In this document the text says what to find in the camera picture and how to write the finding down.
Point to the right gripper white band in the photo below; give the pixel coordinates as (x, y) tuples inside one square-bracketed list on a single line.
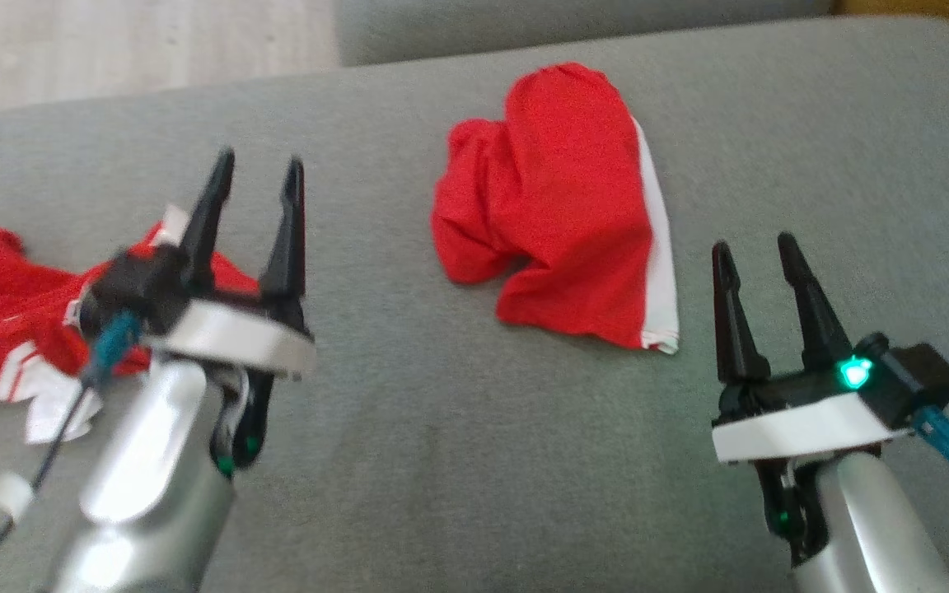
[(804, 424)]

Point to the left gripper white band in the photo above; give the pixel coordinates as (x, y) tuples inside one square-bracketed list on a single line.
[(227, 338)]

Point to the red shorts with white stripe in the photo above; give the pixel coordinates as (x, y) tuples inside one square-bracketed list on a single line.
[(565, 214)]

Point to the red jersey with white trim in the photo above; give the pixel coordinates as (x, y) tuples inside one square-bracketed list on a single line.
[(13, 321)]

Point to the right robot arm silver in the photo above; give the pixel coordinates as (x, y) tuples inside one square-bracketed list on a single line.
[(878, 535)]

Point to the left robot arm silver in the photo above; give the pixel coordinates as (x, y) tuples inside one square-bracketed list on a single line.
[(153, 478)]

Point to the yellow sofa backrest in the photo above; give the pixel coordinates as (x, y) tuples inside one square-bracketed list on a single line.
[(936, 10)]

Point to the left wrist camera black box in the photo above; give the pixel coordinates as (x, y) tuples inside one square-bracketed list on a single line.
[(141, 288)]

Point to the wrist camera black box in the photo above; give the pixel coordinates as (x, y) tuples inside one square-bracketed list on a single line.
[(141, 288), (919, 379)]

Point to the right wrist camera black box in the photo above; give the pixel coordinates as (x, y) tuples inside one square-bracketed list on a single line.
[(919, 379)]

